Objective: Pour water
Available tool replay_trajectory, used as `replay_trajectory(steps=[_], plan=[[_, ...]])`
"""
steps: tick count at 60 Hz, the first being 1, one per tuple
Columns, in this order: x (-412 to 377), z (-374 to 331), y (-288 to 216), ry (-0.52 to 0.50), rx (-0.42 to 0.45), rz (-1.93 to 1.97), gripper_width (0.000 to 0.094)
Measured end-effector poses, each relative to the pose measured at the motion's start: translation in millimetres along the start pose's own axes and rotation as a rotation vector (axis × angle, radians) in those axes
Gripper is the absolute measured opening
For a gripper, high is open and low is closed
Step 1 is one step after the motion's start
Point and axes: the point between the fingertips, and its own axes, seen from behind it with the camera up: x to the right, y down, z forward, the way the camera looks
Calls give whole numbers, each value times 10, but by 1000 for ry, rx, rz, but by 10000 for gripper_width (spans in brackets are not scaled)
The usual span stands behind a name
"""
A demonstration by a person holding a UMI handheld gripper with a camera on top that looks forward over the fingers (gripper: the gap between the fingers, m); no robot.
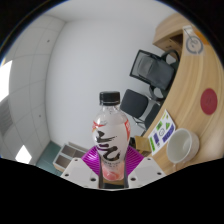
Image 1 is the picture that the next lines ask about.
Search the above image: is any dark padded office chair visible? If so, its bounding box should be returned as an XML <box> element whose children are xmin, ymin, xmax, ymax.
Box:
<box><xmin>119</xmin><ymin>88</ymin><xmax>161</xmax><ymax>129</ymax></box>

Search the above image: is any clear pink drink bottle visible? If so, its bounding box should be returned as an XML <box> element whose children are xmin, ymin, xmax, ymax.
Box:
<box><xmin>91</xmin><ymin>90</ymin><xmax>132</xmax><ymax>183</ymax></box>

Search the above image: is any brown box with tan band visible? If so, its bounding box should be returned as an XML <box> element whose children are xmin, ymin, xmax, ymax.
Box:
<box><xmin>133</xmin><ymin>134</ymin><xmax>153</xmax><ymax>158</ymax></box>

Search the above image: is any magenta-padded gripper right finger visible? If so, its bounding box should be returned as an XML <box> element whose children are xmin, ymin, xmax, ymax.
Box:
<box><xmin>123</xmin><ymin>146</ymin><xmax>167</xmax><ymax>190</ymax></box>

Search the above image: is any flat round red coaster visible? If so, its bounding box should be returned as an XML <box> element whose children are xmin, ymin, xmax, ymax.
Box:
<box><xmin>199</xmin><ymin>87</ymin><xmax>219</xmax><ymax>116</ymax></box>

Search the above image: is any white sticker sheet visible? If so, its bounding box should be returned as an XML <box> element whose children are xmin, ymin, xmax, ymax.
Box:
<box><xmin>147</xmin><ymin>109</ymin><xmax>177</xmax><ymax>157</ymax></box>

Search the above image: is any white ceramic mug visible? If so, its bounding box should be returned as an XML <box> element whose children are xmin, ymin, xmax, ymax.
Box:
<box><xmin>165</xmin><ymin>127</ymin><xmax>201</xmax><ymax>165</ymax></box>

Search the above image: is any black mesh office chair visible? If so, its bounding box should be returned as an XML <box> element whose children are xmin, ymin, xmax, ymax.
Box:
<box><xmin>129</xmin><ymin>49</ymin><xmax>181</xmax><ymax>101</ymax></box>

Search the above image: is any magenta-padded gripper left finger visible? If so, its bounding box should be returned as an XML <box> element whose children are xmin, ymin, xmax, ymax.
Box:
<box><xmin>60</xmin><ymin>145</ymin><xmax>102</xmax><ymax>190</ymax></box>

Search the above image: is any ceiling light panel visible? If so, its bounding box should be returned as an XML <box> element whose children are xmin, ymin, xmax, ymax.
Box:
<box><xmin>14</xmin><ymin>144</ymin><xmax>33</xmax><ymax>165</ymax></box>
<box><xmin>0</xmin><ymin>59</ymin><xmax>14</xmax><ymax>103</ymax></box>

